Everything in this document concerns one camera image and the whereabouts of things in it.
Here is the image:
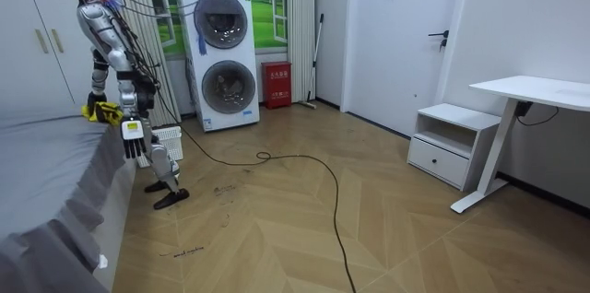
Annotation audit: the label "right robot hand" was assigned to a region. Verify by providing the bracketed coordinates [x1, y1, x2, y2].
[86, 91, 109, 117]

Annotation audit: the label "landscape window poster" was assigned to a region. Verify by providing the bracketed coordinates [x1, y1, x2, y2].
[143, 0, 289, 57]

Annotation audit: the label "white desk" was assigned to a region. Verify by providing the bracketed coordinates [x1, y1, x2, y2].
[450, 75, 590, 215]

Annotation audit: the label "white door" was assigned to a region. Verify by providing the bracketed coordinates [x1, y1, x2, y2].
[339, 0, 467, 138]

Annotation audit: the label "red fire extinguisher box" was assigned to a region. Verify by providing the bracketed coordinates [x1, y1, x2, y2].
[261, 61, 293, 111]

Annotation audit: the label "grey bed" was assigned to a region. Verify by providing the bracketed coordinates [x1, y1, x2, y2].
[0, 106, 138, 293]

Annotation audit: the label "long-handled mop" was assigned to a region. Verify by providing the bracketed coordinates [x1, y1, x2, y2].
[298, 13, 325, 111]

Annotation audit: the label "white laundry basket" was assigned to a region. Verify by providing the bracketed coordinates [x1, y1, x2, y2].
[136, 125, 184, 170]

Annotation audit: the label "white nightstand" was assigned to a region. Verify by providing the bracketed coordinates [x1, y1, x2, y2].
[406, 102, 503, 193]

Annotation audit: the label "robot legs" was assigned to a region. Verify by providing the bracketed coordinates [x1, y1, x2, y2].
[133, 99, 191, 211]

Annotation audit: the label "black door handle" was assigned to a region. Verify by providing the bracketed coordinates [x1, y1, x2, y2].
[427, 29, 451, 52]

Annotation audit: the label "black desk cable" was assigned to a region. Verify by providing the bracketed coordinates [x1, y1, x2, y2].
[515, 105, 561, 128]

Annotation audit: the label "white pleated curtain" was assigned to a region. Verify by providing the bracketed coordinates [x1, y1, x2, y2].
[91, 0, 183, 128]
[285, 0, 317, 103]

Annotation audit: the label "white washing machine tower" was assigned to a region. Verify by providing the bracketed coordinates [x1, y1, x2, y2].
[176, 0, 261, 134]

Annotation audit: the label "yellow cloth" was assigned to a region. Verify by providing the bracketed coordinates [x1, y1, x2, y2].
[81, 100, 124, 127]

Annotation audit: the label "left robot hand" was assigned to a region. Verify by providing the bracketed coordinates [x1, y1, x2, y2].
[120, 117, 148, 160]

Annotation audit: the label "white wardrobe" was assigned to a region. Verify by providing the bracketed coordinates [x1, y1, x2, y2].
[0, 0, 122, 118]

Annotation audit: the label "black floor cable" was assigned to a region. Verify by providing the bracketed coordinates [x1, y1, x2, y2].
[154, 84, 359, 293]

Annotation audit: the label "black desk control box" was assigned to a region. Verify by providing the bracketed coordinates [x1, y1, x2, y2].
[513, 100, 535, 118]

